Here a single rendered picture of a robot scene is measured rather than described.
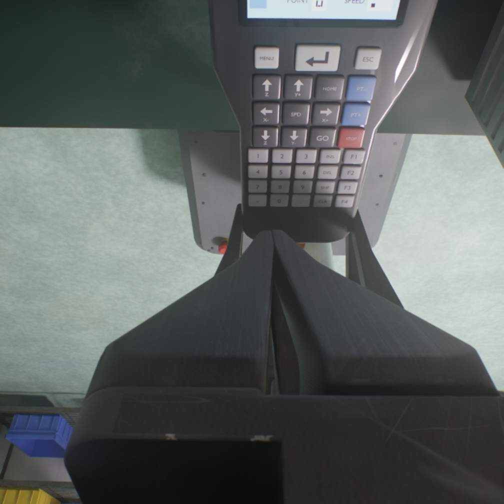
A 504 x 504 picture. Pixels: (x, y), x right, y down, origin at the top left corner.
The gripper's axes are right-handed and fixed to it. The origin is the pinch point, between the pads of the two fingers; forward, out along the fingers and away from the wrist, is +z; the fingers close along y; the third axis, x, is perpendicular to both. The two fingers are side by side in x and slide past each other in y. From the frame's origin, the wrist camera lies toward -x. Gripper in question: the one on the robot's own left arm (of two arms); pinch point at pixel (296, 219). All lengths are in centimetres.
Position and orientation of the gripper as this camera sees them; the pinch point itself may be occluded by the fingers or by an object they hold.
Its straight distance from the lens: 27.7
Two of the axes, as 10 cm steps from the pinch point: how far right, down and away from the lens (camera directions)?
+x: 0.1, 1.7, 9.9
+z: 0.1, -9.9, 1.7
